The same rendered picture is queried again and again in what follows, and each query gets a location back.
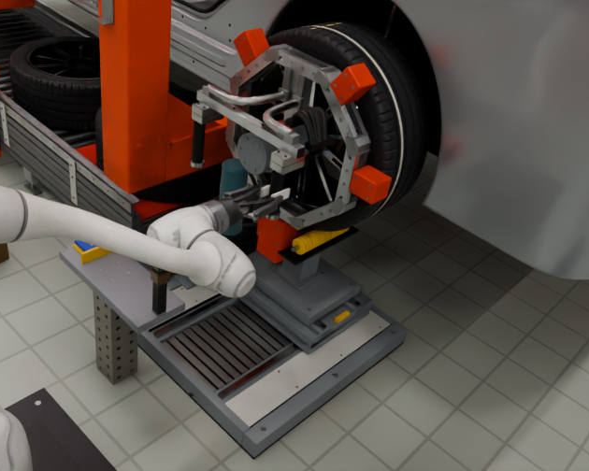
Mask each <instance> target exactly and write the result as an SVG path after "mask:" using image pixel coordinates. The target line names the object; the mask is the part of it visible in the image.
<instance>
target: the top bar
mask: <svg viewBox="0 0 589 471"><path fill-rule="evenodd" d="M196 99H197V100H198V101H200V102H202V103H203V104H205V105H207V106H208V107H211V108H212V109H214V110H216V111H217V112H219V113H221V114H222V115H224V116H225V117H226V118H228V119H230V120H231V121H234V122H235V123H237V124H239V125H240V126H242V127H244V128H246V129H247V130H249V131H251V132H252V133H254V134H256V135H257V136H260V137H261V138H262V139H264V140H265V141H267V142H269V143H270V144H272V145H274V146H275V147H277V148H279V149H280V150H283V151H284V152H286V153H288V154H289V155H291V156H293V157H294V158H296V159H298V158H301V157H303V156H304V154H305V148H306V147H305V146H303V145H301V144H299V143H297V144H295V145H290V144H288V143H286V142H285V141H283V139H284V136H283V135H281V134H279V133H277V132H276V131H274V130H272V129H271V128H269V127H268V126H267V125H266V124H265V123H263V122H262V121H259V120H258V119H256V118H254V117H253V116H252V115H250V114H248V113H246V112H245V111H243V110H241V109H240V108H238V107H235V106H234V105H232V104H229V103H226V102H224V101H223V100H221V99H220V98H218V97H216V96H211V97H208V96H206V95H205V94H203V89H200V90H197V91H196Z"/></svg>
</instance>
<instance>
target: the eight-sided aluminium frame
mask: <svg viewBox="0 0 589 471"><path fill-rule="evenodd" d="M278 64H281V65H283V66H287V67H289V68H291V69H292V70H293V71H295V72H296V73H298V74H302V75H304V76H306V78H308V79H311V80H313V81H315V82H317V83H319V84H320V85H321V87H322V90H323V93H324V96H325V98H326V100H327V103H328V105H329V106H330V109H331V111H332V113H333V116H334V118H335V120H336V123H337V125H338V129H339V131H340V132H341V135H342V137H343V139H344V142H345V144H346V151H345V156H344V160H343V165H342V168H341V173H340V178H339V182H338V189H337V194H336V198H335V201H334V202H332V203H329V204H327V205H325V206H322V207H318V208H316V209H313V210H312V211H309V212H307V211H306V210H305V209H304V208H302V207H300V206H298V205H297V204H295V203H294V202H292V201H291V200H289V199H288V198H286V199H284V200H283V201H282V202H280V218H281V219H283V220H284V221H286V222H288V223H289V224H291V226H292V227H294V228H295V229H297V230H299V229H301V228H302V229H303V228H305V227H307V226H310V225H312V224H314V223H316V222H319V221H323V220H326V219H329V218H331V217H334V216H337V215H340V214H342V213H344V212H346V211H348V210H350V209H352V208H354V207H355V205H356V201H357V200H358V198H357V197H358V196H356V195H355V194H353V193H351V192H350V191H349V189H350V185H351V180H352V173H353V171H355V170H357V169H360V168H362V167H364V166H366V159H367V155H368V152H369V151H370V143H371V141H370V139H369V137H368V132H367V131H366V128H365V126H364V125H363V122H362V120H361V117H360V115H359V113H358V110H357V108H356V106H355V103H354V102H350V103H348V104H345V105H341V104H340V102H339V101H338V99H337V97H336V95H335V93H334V92H333V90H332V88H331V87H330V84H331V83H332V81H333V80H334V79H336V78H337V77H338V76H339V75H340V74H341V71H340V70H339V69H337V68H335V67H334V66H333V65H330V64H327V63H325V62H322V61H320V60H318V59H316V58H314V57H312V56H310V55H308V54H306V53H305V52H302V51H300V50H297V49H295V48H293V46H289V45H287V44H280V45H276V46H271V47H270V48H268V49H267V50H265V51H264V52H263V53H262V54H260V55H259V56H258V57H257V58H255V59H254V60H253V61H252V62H250V63H249V64H247V65H246V66H245V67H244V68H242V69H241V70H240V71H239V72H237V73H235V75H234V76H233V77H231V83H230V85H229V86H230V94H232V95H235V96H239V97H251V86H252V84H253V83H254V82H255V81H256V80H257V79H259V78H260V77H261V76H263V75H264V74H265V73H267V72H268V71H270V70H271V69H272V68H274V67H275V66H276V65H278ZM246 133H247V129H246V128H244V127H242V126H240V125H239V124H237V123H235V122H234V121H231V120H230V119H228V118H227V126H226V131H225V135H226V137H225V140H226V142H227V146H228V148H229V149H230V150H231V152H232V154H233V157H234V158H237V159H239V158H238V154H237V143H238V141H239V139H240V137H241V136H242V135H244V134H246ZM250 185H253V186H254V188H256V185H260V186H261V187H263V186H265V185H266V186H267V182H266V179H265V177H264V174H263V173H262V174H260V175H253V174H251V173H250V172H248V185H247V186H250Z"/></svg>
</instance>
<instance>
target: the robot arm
mask: <svg viewBox="0 0 589 471"><path fill-rule="evenodd" d="M269 190H270V184H269V185H267V186H266V185H265V186H263V187H261V186H260V185H256V188H254V186H253V185H250V186H247V187H244V188H241V189H237V190H234V191H231V192H224V193H223V199H221V200H218V201H216V200H210V201H208V202H206V203H203V204H200V205H197V206H196V207H185V208H181V209H178V210H175V211H173V212H170V213H168V214H166V215H164V216H163V217H162V218H160V219H158V220H157V221H155V222H154V223H152V224H151V225H150V226H149V228H148V231H147V235H143V234H141V233H140V232H137V231H135V230H132V229H130V228H128V227H125V226H123V225H121V224H118V223H117V222H114V221H111V220H108V219H106V218H103V217H101V216H98V215H95V214H93V213H91V212H88V211H85V210H82V209H79V208H76V207H71V206H67V205H64V204H60V203H57V202H53V201H50V200H47V199H44V198H41V197H37V196H34V195H31V194H29V193H25V192H22V191H19V190H15V189H11V188H7V187H3V186H0V244H1V243H15V242H20V241H25V240H31V239H39V238H45V237H66V238H71V239H76V240H79V241H82V242H86V243H89V244H92V245H95V246H97V247H99V248H102V249H105V250H110V251H113V252H115V253H118V254H120V255H123V256H126V257H129V258H131V259H134V260H137V261H140V262H142V263H145V264H149V265H152V266H155V267H158V268H161V269H164V270H166V271H169V272H172V273H176V274H180V275H184V276H188V277H189V279H190V280H191V281H192V282H193V283H194V284H196V285H199V286H203V287H206V288H208V289H210V290H213V291H214V292H216V291H217V292H218V293H220V294H222V295H224V296H227V297H231V298H239V297H242V296H244V295H245V294H247V293H248V292H249V291H250V290H251V288H252V287H253V285H254V283H255V281H256V271H255V268H254V266H253V264H252V262H251V260H250V259H249V258H248V256H247V255H246V254H245V253H244V252H243V251H242V250H241V249H240V248H239V247H237V246H236V245H235V244H234V243H233V242H231V241H230V240H229V239H227V238H226V237H224V236H222V235H220V234H222V233H224V232H225V231H227V229H228V227H230V226H233V225H235V224H237V223H238V222H239V221H240V220H243V219H247V218H250V219H252V221H253V222H258V221H259V219H261V218H263V217H264V216H266V215H268V214H270V213H272V212H274V211H276V210H277V207H278V203H279V202H282V201H283V200H284V199H286V198H289V195H290V190H291V189H290V188H287V189H285V190H282V191H280V192H277V193H273V194H271V197H269V198H266V199H263V200H259V201H255V202H253V201H252V200H254V199H255V198H257V197H258V196H259V194H260V197H261V198H262V197H264V196H267V195H269ZM0 471H33V464H32V456H31V451H30V446H29V443H28V439H27V435H26V433H25V431H24V429H23V427H22V424H21V423H20V421H19V420H18V419H17V418H16V417H15V416H14V415H12V414H11V413H10V412H8V411H6V410H4V409H2V408H0Z"/></svg>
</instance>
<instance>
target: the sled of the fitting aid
mask: <svg viewBox="0 0 589 471"><path fill-rule="evenodd" d="M239 299H240V300H241V301H242V302H244V303H245V304H246V305H247V306H249V307H250V308H251V309H253V310H254V311H255V312H256V313H258V314H259V315H260V316H261V317H262V318H264V319H265V320H266V321H268V322H269V323H270V324H271V325H273V326H274V327H275V328H276V329H278V330H279V331H280V332H281V333H283V334H284V335H285V336H286V337H288V338H289V339H290V340H291V341H293V342H294V343H295V344H296V345H297V346H298V347H299V348H300V349H302V350H303V351H304V352H306V353H307V354H311V353H312V352H314V351H315V350H316V349H318V348H319V347H321V346H322V345H324V344H325V343H327V342H328V341H329V340H331V339H332V338H334V337H335V336H337V335H339V334H340V333H342V332H343V331H345V330H346V329H347V328H349V327H350V326H352V325H353V324H355V323H356V322H358V321H360V320H361V319H363V318H364V316H366V315H367V314H369V311H370V308H371V305H372V301H373V299H371V298H370V297H368V296H367V295H365V294H364V293H362V292H361V291H360V292H359V293H358V294H357V295H355V296H354V297H353V298H351V299H350V300H348V301H346V302H345V303H343V304H342V305H340V306H339V307H336V308H335V309H333V310H332V311H330V312H329V313H327V314H325V315H324V316H322V317H321V318H319V319H318V320H317V321H315V322H313V323H312V324H310V325H306V324H305V323H304V322H302V321H301V320H299V319H298V318H297V317H296V316H295V315H294V314H293V313H291V312H290V311H289V310H288V309H286V308H285V307H283V306H282V305H281V304H280V303H278V302H277V301H276V300H274V299H273V298H272V297H271V296H269V295H268V294H267V293H265V292H264V291H263V290H261V289H260V288H259V287H257V286H256V285H255V284H254V285H253V287H252V288H251V290H250V291H249V292H248V293H247V294H245V295H244V296H242V297H239Z"/></svg>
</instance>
